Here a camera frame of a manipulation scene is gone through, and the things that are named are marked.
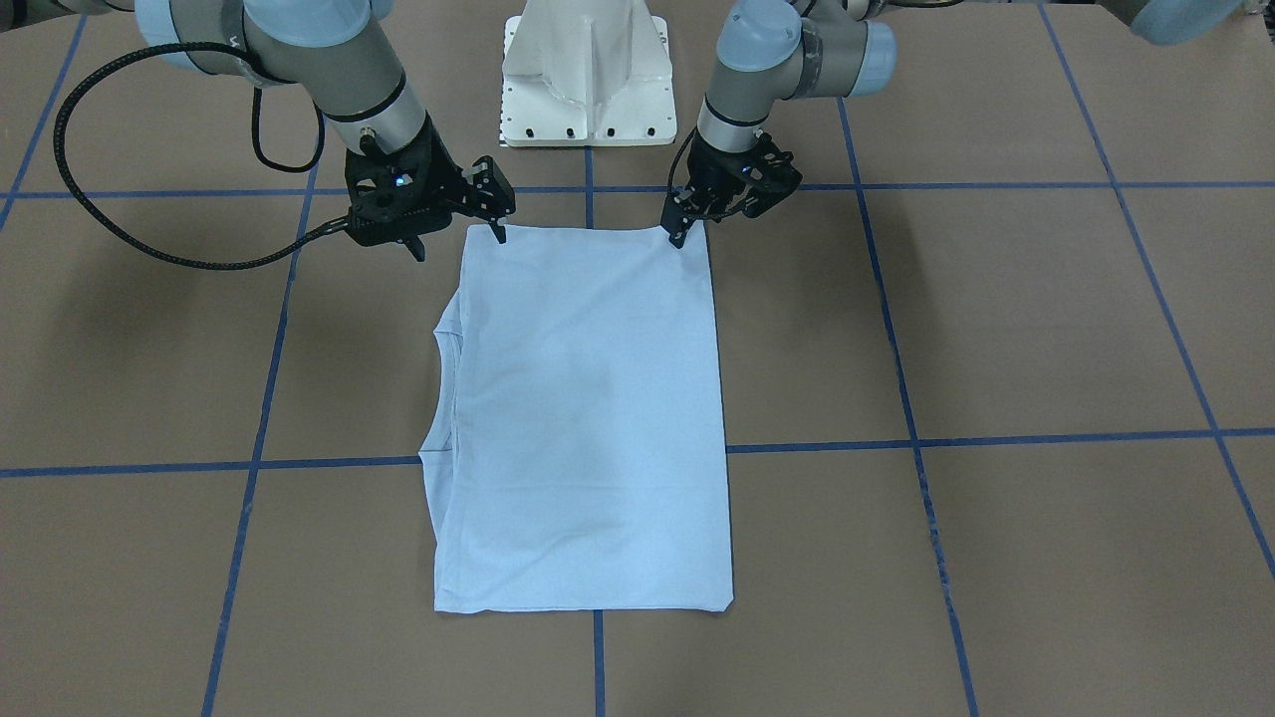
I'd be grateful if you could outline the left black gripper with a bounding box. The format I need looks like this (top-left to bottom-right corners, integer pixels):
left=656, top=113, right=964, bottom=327
left=663, top=129, right=803, bottom=249

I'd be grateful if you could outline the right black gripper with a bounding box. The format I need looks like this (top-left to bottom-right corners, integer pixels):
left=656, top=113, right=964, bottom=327
left=346, top=117, right=516, bottom=263

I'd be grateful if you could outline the light blue t-shirt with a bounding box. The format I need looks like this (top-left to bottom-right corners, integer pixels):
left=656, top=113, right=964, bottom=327
left=418, top=225, right=734, bottom=615

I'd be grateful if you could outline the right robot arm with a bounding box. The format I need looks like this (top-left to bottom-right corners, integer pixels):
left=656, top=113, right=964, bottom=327
left=128, top=1, right=516, bottom=260

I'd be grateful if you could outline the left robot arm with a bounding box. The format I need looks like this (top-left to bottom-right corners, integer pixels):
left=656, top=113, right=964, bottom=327
left=659, top=1, right=1272, bottom=249

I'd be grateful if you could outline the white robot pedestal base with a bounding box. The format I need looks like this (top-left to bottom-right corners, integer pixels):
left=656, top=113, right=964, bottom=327
left=499, top=1, right=678, bottom=148

